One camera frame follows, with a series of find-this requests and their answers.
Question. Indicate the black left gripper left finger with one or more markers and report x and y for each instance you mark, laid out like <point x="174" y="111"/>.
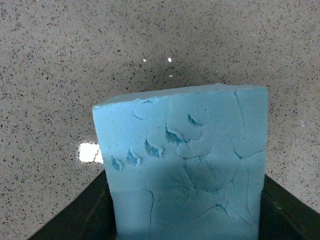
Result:
<point x="89" y="217"/>

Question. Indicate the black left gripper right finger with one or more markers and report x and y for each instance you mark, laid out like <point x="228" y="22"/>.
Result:
<point x="284" y="217"/>

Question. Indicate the light blue dented foam cube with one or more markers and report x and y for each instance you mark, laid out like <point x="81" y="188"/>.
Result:
<point x="185" y="163"/>

